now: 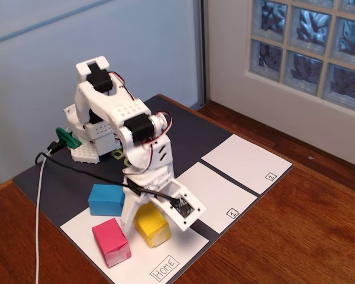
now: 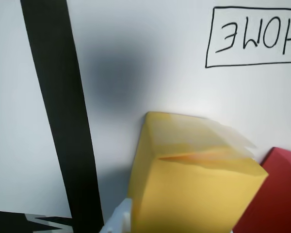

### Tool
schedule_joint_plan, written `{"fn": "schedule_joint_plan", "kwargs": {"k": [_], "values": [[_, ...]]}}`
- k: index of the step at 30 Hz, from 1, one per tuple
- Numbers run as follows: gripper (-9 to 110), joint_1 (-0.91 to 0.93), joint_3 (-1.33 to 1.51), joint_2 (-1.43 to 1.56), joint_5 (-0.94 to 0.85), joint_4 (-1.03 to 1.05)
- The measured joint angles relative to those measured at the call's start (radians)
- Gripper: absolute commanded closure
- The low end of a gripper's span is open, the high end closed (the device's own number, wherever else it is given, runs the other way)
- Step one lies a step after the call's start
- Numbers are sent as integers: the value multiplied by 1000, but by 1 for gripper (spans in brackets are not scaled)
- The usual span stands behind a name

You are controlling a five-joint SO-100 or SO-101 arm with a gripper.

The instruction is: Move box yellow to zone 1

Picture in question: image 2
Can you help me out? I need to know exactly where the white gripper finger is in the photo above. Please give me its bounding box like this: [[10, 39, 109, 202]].
[[100, 197, 133, 233]]

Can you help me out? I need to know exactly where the yellow paper box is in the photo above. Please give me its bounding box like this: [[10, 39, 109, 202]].
[[127, 111, 269, 233]]

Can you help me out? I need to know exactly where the pink paper box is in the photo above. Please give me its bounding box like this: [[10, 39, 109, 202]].
[[231, 146, 291, 233]]

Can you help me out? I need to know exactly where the white paper sheet marked 1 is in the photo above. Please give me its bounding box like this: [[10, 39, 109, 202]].
[[0, 0, 72, 218]]

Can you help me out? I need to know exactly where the white paper sheet marked home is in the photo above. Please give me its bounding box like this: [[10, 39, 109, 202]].
[[66, 0, 291, 233]]

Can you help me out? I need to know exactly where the dark mat with printed letters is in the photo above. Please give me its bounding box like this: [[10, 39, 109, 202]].
[[0, 0, 105, 233]]

